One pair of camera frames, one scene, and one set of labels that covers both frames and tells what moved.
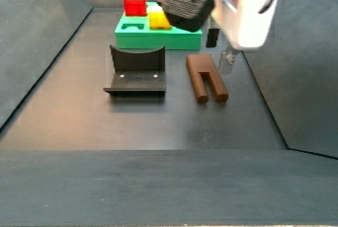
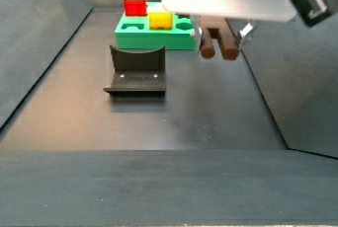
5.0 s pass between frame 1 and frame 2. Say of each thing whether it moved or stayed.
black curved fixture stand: stayed
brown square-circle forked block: moved
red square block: stayed
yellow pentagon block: stayed
